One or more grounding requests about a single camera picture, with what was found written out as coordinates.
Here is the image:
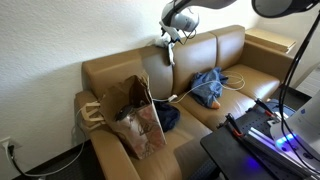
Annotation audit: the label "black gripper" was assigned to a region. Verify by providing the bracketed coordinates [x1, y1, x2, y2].
[165, 32, 183, 47]

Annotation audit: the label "white sock grey toe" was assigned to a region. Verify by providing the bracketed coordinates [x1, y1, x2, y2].
[154, 34, 171, 48]

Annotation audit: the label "white robot base blue lights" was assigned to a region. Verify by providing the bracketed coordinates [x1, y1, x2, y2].
[269, 89, 320, 168]

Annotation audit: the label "brown leather sofa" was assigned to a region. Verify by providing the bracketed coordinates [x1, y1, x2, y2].
[73, 24, 301, 180]

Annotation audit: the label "blue denim garment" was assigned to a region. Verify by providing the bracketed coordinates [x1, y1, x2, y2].
[190, 67, 230, 109]

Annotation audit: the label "dark navy cloth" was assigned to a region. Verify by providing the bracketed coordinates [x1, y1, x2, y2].
[153, 100, 181, 133]

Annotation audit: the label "small orange item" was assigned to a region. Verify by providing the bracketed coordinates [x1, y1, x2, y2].
[210, 99, 222, 110]

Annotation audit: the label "black object inside bag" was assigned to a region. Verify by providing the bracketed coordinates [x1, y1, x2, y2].
[114, 104, 134, 123]

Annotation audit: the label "brown paper bag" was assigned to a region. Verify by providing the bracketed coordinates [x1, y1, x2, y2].
[99, 70, 168, 160]

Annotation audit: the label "wooden side table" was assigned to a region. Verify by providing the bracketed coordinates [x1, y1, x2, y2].
[244, 28, 298, 55]

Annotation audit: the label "black red clamp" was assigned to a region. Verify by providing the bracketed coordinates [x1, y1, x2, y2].
[254, 97, 278, 118]
[217, 112, 247, 139]

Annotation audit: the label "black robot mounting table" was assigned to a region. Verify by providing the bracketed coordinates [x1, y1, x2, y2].
[199, 99, 320, 180]

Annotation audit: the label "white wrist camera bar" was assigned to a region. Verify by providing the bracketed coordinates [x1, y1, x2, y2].
[158, 20, 182, 43]

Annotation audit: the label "white charging cable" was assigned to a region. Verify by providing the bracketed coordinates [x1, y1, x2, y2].
[152, 70, 247, 103]

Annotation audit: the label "beige fabric bag straps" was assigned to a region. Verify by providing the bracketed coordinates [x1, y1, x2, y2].
[79, 100, 107, 130]

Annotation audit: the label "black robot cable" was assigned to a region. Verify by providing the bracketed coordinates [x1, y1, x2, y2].
[278, 9, 320, 176]

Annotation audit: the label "white wall heater unit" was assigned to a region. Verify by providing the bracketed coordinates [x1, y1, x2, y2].
[294, 63, 320, 98]

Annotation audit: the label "long white power cable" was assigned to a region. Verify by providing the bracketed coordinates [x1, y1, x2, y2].
[2, 108, 88, 178]

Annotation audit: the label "black power cable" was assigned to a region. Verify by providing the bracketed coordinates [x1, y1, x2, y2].
[7, 144, 43, 178]

